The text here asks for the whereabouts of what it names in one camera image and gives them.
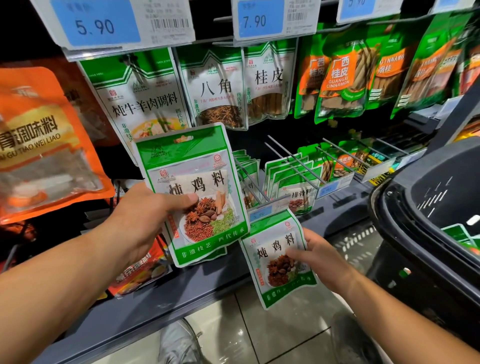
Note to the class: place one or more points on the clear cinnamon packets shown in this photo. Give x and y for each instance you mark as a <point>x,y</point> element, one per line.
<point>268,82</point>

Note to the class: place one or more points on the person's left hand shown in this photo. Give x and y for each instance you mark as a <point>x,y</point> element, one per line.
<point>150,217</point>

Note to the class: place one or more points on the black shopping basket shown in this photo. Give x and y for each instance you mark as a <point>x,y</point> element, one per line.
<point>442,187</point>

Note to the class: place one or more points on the person's right shoe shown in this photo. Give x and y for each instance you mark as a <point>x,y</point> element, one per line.
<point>352,341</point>

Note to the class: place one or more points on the row of green white packets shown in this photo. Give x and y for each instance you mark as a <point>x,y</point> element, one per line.
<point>296,187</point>

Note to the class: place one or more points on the green orange Guangxi cinnamon bags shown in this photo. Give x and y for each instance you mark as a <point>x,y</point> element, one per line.
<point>427,67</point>
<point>345,75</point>

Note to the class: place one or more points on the person's right hand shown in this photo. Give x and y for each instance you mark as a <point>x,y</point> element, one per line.
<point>322,262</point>

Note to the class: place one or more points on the person's left forearm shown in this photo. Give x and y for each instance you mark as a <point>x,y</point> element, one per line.
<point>60,292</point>

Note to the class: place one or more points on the person's right forearm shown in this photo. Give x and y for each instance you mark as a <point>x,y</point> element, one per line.
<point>405,330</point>

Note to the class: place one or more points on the row of clear green-top packets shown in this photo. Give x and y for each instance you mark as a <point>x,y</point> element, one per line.
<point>244,176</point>

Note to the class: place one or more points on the person's left shoe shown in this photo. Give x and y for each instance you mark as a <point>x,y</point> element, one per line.
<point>180,341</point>

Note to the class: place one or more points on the person's shoe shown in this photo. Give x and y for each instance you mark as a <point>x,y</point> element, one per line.
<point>352,341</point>
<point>180,341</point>

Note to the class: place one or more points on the row of yellow black packets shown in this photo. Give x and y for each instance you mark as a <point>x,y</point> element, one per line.
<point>382,165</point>

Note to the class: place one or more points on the orange seasoning packet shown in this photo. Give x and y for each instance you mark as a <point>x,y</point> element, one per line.
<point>45,142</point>

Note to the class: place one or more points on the clear brown-spice packets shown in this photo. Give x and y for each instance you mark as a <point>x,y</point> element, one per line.
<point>214,90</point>

